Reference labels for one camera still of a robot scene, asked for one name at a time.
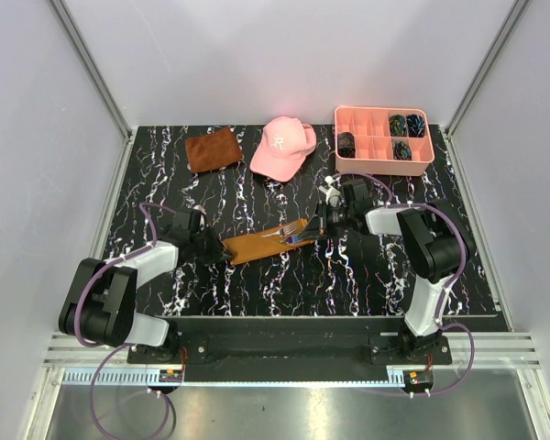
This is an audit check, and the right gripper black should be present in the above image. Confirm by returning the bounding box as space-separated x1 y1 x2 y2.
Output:
298 201 354 241

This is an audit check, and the orange cloth napkin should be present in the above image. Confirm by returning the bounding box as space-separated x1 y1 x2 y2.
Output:
223 218 313 266

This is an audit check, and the silver fork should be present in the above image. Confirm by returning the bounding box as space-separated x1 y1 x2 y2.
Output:
261 220 303 238

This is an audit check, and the iridescent rainbow fork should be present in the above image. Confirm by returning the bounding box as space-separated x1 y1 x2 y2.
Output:
280 234 308 246

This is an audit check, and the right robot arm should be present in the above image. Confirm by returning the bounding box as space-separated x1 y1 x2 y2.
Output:
292 175 475 364

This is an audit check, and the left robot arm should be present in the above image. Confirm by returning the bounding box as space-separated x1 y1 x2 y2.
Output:
58 203 233 363

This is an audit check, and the pink baseball cap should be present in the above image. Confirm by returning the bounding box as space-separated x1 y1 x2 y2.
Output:
249 116 317 182

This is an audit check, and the dark rolled sock left compartment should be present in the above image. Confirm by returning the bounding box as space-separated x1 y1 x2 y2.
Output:
337 132 356 159

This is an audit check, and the pink divided organizer tray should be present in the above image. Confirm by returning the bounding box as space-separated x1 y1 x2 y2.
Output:
334 106 435 177

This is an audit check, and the brown folded cloth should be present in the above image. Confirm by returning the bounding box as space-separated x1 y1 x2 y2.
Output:
185 126 243 173

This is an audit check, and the teal patterned rolled sock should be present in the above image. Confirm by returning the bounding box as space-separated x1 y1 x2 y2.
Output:
391 140 413 161

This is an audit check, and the green patterned rolled sock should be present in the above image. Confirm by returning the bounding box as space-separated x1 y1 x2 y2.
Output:
389 115 407 137

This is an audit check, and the blue patterned rolled sock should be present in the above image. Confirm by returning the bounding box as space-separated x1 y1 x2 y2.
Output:
406 114 426 138

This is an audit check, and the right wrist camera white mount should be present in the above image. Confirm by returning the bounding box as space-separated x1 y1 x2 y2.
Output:
318 176 341 207

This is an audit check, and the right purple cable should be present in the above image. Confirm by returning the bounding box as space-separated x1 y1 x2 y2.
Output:
327 171 476 398

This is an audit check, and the purple cable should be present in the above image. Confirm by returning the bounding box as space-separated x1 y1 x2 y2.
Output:
327 171 476 398
72 202 180 436

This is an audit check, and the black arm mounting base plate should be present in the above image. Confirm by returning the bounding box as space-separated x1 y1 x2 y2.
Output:
127 316 452 386

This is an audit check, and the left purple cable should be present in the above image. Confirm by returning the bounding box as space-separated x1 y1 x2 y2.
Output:
72 202 180 436

